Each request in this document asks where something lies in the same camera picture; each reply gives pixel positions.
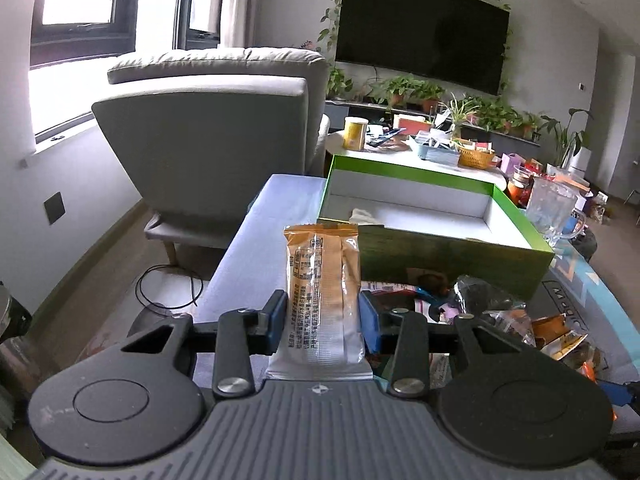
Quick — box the dark shiny snack bag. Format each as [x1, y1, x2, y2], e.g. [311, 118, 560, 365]
[448, 275, 526, 315]

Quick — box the black wall socket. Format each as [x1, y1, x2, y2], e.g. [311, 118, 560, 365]
[43, 192, 66, 226]

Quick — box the yellow canister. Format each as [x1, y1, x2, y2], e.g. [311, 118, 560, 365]
[342, 117, 369, 151]

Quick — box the grey armchair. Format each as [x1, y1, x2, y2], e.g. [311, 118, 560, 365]
[91, 47, 330, 263]

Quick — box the orange white snack packet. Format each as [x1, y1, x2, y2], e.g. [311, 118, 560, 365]
[266, 223, 373, 382]

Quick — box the blue patterned table mat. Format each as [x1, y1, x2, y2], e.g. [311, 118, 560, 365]
[194, 174, 639, 384]

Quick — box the black wall television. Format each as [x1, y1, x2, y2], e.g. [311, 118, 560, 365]
[335, 0, 510, 96]

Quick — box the clear glass mug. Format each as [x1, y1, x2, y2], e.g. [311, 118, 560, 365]
[526, 177, 586, 247]

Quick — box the orange lidded jar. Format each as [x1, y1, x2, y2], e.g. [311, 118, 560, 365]
[506, 167, 532, 208]

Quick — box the blue grey tray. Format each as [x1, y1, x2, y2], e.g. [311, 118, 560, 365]
[418, 143, 460, 166]

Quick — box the woven yellow basket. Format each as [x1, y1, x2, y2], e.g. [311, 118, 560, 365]
[458, 148, 496, 170]

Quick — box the round white coffee table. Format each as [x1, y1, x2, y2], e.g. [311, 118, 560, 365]
[326, 131, 506, 191]

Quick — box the black cable on floor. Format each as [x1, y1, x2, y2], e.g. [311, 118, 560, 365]
[135, 263, 204, 310]

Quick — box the green cardboard box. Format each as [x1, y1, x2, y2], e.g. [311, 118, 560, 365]
[318, 156, 554, 300]

